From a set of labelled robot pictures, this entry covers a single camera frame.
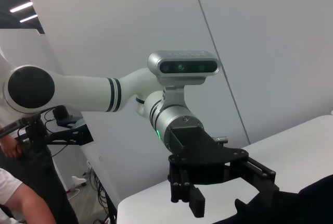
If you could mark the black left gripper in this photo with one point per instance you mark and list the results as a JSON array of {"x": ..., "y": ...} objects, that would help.
[{"x": 208, "y": 159}]

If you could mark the black shirt with FREE print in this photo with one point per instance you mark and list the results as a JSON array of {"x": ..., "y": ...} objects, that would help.
[{"x": 312, "y": 203}]

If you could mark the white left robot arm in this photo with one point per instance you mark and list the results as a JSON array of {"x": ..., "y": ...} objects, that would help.
[{"x": 83, "y": 91}]

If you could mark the person in white t-shirt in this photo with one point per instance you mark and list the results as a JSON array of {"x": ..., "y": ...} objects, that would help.
[{"x": 9, "y": 185}]

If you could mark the bystander bare hand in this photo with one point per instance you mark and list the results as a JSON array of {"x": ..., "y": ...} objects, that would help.
[{"x": 11, "y": 148}]

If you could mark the white object on floor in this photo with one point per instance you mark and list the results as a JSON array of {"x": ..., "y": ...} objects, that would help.
[{"x": 79, "y": 181}]

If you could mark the black equipment stand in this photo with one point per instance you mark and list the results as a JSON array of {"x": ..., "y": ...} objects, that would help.
[{"x": 70, "y": 132}]

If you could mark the ceiling light strip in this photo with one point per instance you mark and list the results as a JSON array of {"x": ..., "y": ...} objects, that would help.
[
  {"x": 21, "y": 7},
  {"x": 28, "y": 18}
]

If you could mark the silver depth camera on wrist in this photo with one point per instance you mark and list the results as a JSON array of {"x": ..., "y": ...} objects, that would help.
[{"x": 182, "y": 66}]

